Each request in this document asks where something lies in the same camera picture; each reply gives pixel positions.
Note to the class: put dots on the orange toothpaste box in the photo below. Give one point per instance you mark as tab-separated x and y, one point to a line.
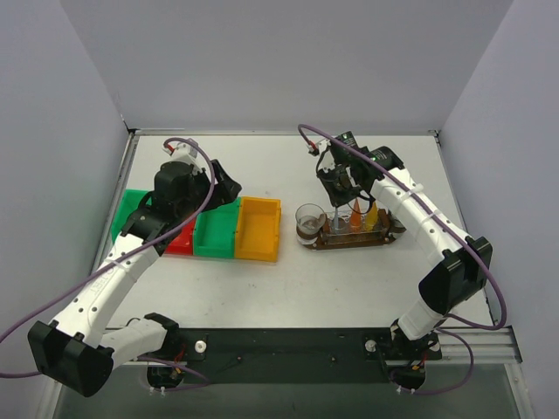
355	220

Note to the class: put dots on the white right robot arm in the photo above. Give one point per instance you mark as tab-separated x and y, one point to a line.
458	263

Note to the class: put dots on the yellow toothpaste tube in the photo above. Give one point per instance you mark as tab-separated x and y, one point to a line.
371	217

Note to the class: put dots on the green bin with cups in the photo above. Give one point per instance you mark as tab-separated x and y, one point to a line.
215	230

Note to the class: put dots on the red bin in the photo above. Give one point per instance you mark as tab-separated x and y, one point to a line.
183	243

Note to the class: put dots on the yellow bin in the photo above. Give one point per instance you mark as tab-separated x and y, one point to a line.
258	229

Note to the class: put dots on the green bin with toothbrushes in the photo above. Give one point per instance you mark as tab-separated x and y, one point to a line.
128	204

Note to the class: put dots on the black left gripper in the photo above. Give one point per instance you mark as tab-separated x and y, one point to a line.
217	184

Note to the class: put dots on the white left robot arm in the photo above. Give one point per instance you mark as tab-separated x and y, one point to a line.
75	348

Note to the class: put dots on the dark wooden oval tray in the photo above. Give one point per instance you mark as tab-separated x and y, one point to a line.
321	245

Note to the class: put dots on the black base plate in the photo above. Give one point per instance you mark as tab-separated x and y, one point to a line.
285	356

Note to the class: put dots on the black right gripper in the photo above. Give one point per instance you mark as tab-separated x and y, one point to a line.
339	187

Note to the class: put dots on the aluminium frame rail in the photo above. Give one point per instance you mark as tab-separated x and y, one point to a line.
480	349

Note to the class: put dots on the clear glass cup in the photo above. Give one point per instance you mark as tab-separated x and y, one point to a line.
395	225
310	218

